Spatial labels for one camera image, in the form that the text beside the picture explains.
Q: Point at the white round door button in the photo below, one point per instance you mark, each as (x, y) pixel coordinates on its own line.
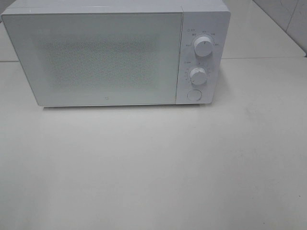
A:
(194, 95)

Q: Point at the white timer knob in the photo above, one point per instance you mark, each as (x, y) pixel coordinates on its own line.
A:
(198, 76)

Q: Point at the white microwave door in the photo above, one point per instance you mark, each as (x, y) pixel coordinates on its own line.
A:
(98, 59)

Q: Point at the white upper power knob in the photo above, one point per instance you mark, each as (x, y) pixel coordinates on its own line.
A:
(203, 45)

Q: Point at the white microwave oven body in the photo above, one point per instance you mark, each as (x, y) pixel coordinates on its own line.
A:
(199, 17)

